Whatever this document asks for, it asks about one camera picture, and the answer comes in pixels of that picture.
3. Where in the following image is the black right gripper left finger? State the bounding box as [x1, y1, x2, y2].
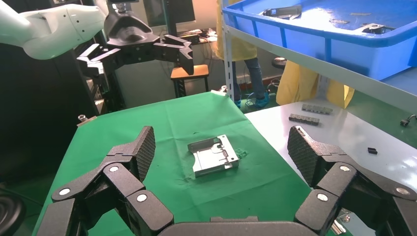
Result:
[34, 126, 175, 236]

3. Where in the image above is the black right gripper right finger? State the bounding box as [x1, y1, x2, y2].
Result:
[286, 126, 417, 236]

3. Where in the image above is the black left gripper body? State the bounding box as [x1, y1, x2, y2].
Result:
[104, 12, 161, 64]

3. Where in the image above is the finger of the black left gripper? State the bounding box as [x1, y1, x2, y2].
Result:
[153, 34, 195, 76]
[76, 43, 126, 77]

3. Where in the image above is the stamped sheet metal plate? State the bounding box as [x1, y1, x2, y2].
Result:
[187, 134, 240, 178]
[355, 23, 396, 35]
[259, 4, 303, 20]

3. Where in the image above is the stool with wooden seat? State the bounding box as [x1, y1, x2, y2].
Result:
[170, 64, 210, 98]

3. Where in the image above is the cluttered work desk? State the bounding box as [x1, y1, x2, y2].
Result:
[176, 28, 225, 45]

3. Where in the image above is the black monitor on pole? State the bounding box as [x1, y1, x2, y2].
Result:
[143, 0, 197, 38]

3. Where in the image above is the black equipment rack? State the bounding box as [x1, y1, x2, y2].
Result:
[70, 32, 128, 115]

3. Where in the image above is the person in yellow coat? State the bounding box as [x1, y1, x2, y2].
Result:
[215, 0, 271, 110]

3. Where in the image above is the small ribbed metal strip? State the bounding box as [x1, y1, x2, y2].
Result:
[302, 104, 334, 116]
[289, 114, 321, 127]

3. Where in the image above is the green table cloth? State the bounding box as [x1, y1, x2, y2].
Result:
[32, 91, 336, 236]

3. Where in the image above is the black robot torso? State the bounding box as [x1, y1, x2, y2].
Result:
[0, 42, 98, 183]

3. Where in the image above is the yellow fabric cover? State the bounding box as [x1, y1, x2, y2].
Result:
[276, 60, 357, 111]

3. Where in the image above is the black round stool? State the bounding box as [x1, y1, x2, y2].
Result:
[271, 57, 288, 70]

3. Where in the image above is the black ribbed round disc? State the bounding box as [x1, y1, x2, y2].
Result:
[0, 190, 27, 236]

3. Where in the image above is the blue plastic bin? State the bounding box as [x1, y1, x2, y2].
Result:
[223, 0, 417, 82]

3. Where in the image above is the black cable connector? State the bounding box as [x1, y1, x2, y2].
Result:
[400, 115, 417, 128]

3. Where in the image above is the black floor cable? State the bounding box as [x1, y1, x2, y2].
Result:
[265, 76, 282, 97]

